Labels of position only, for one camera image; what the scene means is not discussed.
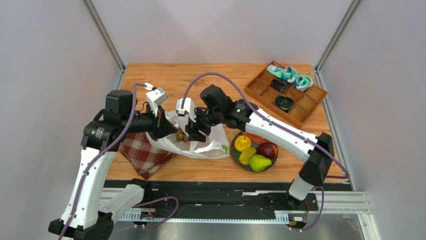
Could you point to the yellow fake starfruit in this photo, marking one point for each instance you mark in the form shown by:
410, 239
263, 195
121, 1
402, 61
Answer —
246, 155

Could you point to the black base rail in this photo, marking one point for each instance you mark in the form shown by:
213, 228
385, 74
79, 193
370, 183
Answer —
221, 200

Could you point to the blue ceramic plate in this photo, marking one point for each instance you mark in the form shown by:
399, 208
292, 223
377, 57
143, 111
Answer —
235, 154

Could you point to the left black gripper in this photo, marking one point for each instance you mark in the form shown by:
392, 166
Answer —
161, 127

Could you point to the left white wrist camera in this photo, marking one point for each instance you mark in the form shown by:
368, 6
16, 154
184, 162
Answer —
155, 97

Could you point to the white plastic bag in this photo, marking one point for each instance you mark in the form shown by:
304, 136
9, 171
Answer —
215, 147

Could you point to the wooden compartment tray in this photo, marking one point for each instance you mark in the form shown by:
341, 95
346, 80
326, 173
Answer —
262, 90

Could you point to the red plaid cloth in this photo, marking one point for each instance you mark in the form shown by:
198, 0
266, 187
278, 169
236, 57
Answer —
145, 159

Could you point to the green fake lime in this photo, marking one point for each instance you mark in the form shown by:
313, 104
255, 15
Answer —
259, 163

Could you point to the red fake watermelon slice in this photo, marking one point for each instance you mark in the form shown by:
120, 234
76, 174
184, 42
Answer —
256, 137

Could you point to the blue white sock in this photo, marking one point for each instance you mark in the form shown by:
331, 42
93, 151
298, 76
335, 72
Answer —
302, 82

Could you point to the dark red fake fruit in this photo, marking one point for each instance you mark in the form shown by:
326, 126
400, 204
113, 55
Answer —
267, 149

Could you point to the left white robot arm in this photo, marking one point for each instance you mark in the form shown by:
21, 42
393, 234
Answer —
85, 218

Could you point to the yellow fake pear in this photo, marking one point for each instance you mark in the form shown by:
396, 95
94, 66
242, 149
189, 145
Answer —
241, 143

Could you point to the teal white sock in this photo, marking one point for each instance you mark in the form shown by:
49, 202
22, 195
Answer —
286, 74

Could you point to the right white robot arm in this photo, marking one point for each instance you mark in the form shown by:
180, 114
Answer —
316, 152

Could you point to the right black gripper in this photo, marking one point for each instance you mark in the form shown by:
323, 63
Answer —
195, 126

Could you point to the brown fake longan bunch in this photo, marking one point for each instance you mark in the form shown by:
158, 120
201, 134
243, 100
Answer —
181, 136

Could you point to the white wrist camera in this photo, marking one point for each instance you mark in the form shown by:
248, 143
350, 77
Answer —
186, 107
155, 97

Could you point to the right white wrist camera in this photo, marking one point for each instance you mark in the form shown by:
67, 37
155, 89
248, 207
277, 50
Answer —
186, 107

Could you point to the black sock roll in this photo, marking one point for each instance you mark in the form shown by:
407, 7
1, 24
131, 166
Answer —
279, 85

